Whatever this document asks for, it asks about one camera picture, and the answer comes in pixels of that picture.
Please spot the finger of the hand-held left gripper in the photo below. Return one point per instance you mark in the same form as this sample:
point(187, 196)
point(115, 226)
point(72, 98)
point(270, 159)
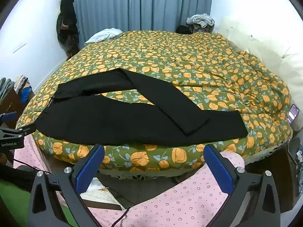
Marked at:
point(24, 130)
point(8, 116)

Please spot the green floral blanket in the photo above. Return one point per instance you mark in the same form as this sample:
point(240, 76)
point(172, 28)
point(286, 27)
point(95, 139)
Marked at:
point(189, 63)

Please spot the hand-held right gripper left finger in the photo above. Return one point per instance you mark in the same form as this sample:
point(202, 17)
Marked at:
point(90, 167)

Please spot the white pillow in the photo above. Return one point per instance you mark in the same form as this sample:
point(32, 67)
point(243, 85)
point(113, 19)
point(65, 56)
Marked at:
point(104, 35)

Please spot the black bag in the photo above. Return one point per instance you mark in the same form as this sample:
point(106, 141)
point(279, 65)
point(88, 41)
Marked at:
point(184, 29)

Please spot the pink dotted pajama trousers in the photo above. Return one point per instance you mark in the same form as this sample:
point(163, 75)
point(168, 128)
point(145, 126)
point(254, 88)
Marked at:
point(180, 203)

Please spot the black pants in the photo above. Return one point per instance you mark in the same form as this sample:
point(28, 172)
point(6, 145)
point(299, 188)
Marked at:
point(106, 120)

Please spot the colourful folded clothes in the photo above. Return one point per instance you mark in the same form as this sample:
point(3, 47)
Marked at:
point(23, 89)

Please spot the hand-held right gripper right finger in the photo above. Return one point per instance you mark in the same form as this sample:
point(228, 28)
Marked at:
point(219, 170)

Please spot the white padded headboard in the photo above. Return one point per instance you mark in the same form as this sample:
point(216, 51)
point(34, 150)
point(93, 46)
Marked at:
point(265, 52)

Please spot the dark bedside cabinet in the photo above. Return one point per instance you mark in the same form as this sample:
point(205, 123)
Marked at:
point(292, 160)

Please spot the green mat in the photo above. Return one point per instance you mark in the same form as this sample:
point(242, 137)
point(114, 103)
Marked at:
point(14, 201)

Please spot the brown wooden cabinet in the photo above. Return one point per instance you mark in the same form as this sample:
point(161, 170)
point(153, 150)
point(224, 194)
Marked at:
point(11, 106)

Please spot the blue-grey curtain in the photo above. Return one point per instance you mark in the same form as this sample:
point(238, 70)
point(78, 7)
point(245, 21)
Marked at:
point(142, 4)

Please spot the grey white clothes pile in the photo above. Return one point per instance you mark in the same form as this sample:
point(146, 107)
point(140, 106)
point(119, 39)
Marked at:
point(201, 20)

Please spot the black hanging coat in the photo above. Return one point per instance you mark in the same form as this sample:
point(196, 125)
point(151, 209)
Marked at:
point(67, 19)

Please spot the dark cloth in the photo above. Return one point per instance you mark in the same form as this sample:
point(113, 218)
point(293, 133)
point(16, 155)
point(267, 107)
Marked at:
point(16, 176)

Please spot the smartphone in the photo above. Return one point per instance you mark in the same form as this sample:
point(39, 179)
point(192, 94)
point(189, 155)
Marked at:
point(293, 113)

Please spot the grey folded clothes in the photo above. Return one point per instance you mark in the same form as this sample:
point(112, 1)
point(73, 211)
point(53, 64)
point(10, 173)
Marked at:
point(6, 87)

